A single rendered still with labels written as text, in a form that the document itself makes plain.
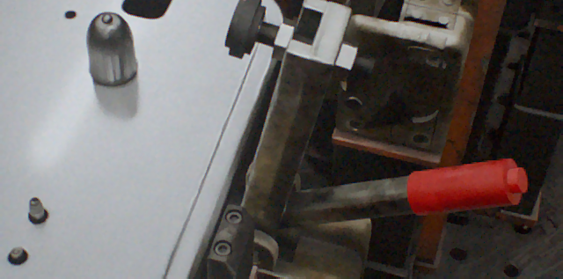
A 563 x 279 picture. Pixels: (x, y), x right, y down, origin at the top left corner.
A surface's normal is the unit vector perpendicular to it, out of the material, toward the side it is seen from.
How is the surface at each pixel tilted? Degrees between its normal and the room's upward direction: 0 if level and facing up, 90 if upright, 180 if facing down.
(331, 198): 33
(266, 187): 90
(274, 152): 90
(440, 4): 0
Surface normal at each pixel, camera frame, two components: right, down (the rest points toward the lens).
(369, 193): -0.50, -0.65
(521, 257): 0.04, -0.63
